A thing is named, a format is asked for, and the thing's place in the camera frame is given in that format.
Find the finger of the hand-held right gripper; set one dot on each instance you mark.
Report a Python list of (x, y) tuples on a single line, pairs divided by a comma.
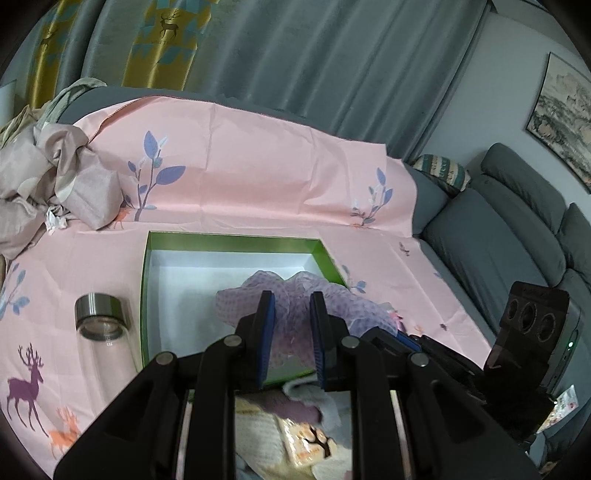
[(406, 340), (452, 364)]

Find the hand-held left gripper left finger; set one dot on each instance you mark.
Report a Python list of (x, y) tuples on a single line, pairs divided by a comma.
[(267, 341)]

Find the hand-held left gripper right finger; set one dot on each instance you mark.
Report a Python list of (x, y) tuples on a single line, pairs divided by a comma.
[(318, 341)]

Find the purple mesh cloth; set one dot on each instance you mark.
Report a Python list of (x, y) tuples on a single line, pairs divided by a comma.
[(291, 323)]

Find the white fluffy cloth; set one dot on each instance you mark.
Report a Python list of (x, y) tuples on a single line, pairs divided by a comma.
[(332, 410)]

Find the green cardboard box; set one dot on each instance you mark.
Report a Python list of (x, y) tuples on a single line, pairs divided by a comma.
[(231, 263)]

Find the cream yellow towel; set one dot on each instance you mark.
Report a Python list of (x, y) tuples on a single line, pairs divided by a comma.
[(258, 429)]

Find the mauve cloth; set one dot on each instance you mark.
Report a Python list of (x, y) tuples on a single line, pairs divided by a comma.
[(295, 410)]

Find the grey sofa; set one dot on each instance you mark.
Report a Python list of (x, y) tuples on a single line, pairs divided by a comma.
[(485, 230)]

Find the printed packet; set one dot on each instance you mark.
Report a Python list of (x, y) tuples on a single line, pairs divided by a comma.
[(563, 406)]

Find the pink printed sheet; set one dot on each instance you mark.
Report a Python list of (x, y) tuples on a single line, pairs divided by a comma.
[(254, 184)]

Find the striped cushion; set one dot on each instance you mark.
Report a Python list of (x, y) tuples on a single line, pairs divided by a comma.
[(443, 173)]

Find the glass bottle with steel cap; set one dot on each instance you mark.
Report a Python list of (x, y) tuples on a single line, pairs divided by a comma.
[(99, 314)]

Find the crumpled white paper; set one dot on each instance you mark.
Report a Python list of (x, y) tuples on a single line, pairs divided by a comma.
[(55, 221)]

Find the grey curtain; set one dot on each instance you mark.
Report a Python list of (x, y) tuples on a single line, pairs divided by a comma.
[(323, 60)]

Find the crumpled beige bedding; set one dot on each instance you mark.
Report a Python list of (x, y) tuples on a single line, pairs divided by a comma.
[(27, 184)]

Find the grey-green cloth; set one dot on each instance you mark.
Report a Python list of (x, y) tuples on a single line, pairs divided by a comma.
[(69, 97)]

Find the yellow patterned curtain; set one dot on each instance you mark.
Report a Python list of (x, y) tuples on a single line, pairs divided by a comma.
[(171, 41)]

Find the landscape wall painting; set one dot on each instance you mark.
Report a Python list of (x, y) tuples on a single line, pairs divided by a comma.
[(563, 115)]

